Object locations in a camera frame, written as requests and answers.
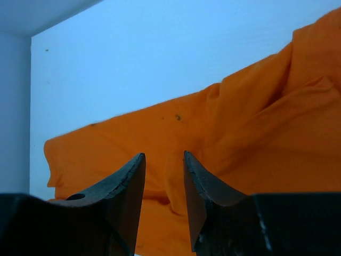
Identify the orange t-shirt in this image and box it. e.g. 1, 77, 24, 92
44, 9, 340, 255

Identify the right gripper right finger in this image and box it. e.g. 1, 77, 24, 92
183, 151, 340, 255

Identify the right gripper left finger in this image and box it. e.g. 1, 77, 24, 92
1, 154, 145, 255

